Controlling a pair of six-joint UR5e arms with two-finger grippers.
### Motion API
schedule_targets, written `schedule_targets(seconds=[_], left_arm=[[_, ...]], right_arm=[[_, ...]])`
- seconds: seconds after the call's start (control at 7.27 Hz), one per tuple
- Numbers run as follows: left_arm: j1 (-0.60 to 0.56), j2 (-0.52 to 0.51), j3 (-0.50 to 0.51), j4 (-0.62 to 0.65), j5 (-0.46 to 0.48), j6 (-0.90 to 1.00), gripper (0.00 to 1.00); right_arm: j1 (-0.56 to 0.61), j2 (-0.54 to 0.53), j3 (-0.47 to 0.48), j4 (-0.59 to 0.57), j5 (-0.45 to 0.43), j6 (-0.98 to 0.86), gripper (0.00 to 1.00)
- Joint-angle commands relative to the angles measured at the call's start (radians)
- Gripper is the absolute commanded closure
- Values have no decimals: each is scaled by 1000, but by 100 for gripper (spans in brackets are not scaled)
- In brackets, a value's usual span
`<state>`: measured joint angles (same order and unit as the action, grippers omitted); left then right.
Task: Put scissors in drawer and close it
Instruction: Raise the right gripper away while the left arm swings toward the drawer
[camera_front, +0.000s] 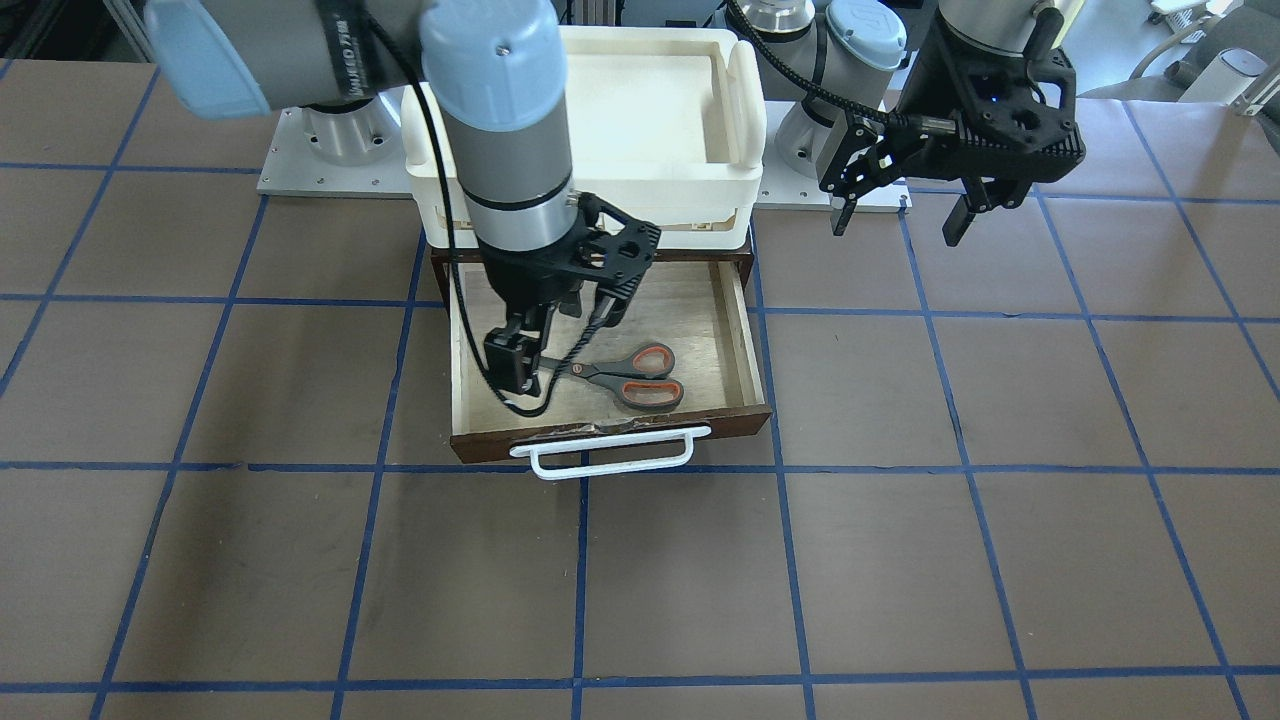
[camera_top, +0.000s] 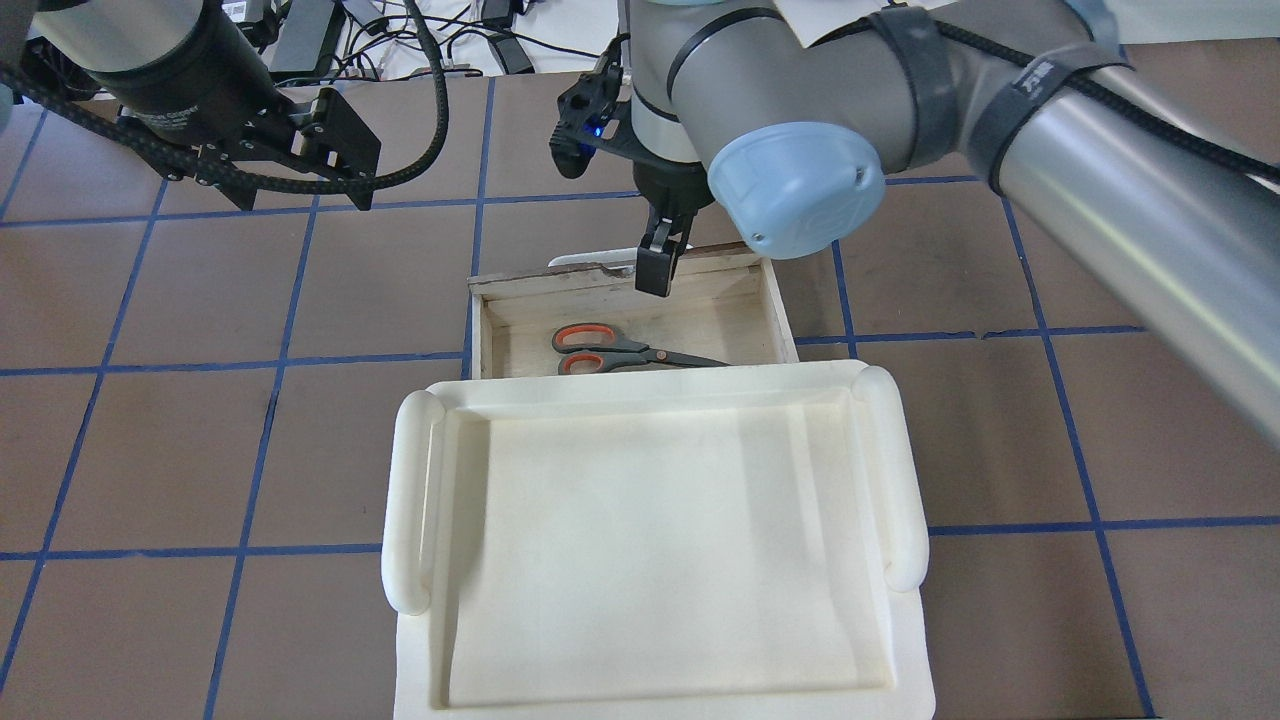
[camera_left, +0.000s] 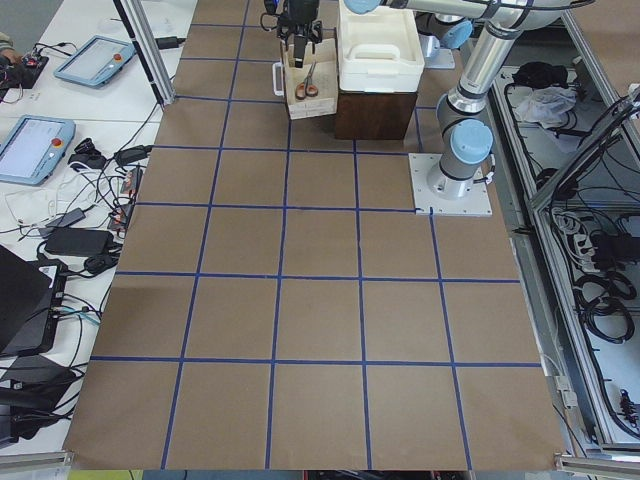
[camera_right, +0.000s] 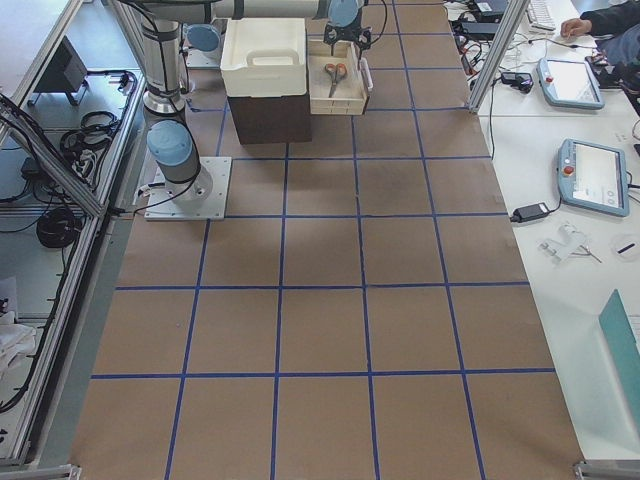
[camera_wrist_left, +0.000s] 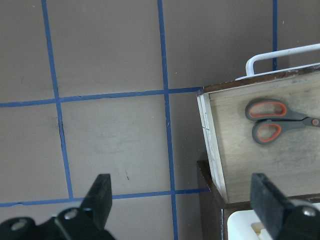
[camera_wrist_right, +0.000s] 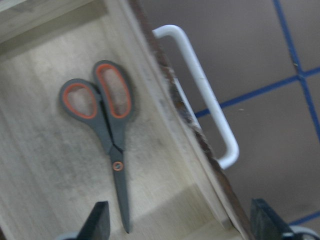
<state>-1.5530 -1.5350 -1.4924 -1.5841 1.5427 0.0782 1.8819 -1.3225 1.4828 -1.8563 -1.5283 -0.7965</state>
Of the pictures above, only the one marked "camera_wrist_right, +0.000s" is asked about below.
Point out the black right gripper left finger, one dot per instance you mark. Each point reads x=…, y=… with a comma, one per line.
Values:
x=97, y=226

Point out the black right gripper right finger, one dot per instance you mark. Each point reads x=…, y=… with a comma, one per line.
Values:
x=265, y=223

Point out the light wooden drawer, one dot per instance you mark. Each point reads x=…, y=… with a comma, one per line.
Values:
x=53, y=168

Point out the grey orange handled scissors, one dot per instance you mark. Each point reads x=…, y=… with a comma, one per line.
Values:
x=111, y=102

